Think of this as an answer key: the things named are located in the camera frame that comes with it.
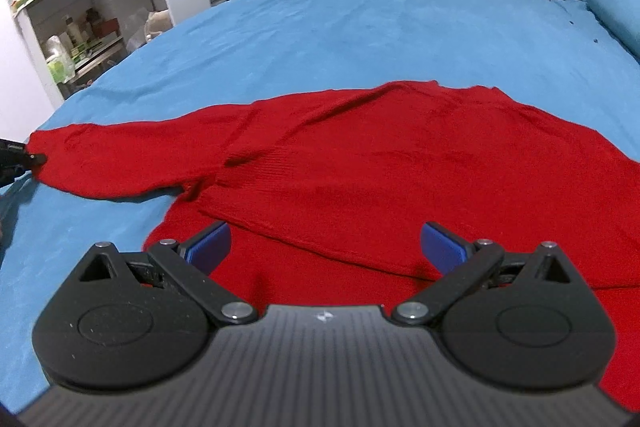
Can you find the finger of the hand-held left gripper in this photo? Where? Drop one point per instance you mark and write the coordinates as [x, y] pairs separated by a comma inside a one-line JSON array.
[[20, 157]]

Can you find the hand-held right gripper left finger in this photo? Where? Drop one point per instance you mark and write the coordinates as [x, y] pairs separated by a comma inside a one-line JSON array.
[[212, 246]]

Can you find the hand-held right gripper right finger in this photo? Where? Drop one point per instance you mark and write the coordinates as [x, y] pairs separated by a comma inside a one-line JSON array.
[[440, 246]]

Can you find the red knit sweater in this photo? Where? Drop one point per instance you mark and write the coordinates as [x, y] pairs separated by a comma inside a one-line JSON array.
[[400, 167]]

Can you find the bottles and boxes on shelf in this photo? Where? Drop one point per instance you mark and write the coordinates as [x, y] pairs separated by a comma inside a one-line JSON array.
[[80, 44]]

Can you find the white desk shelf unit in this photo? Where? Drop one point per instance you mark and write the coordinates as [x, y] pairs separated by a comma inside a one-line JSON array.
[[100, 2]]

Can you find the white plastic bag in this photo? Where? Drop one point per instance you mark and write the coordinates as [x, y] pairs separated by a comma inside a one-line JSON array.
[[150, 24]]

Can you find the blue bed sheet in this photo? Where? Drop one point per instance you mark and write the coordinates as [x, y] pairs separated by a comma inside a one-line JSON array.
[[280, 42]]

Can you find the blue bolster pillow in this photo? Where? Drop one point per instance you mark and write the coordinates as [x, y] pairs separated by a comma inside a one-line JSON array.
[[617, 7]]

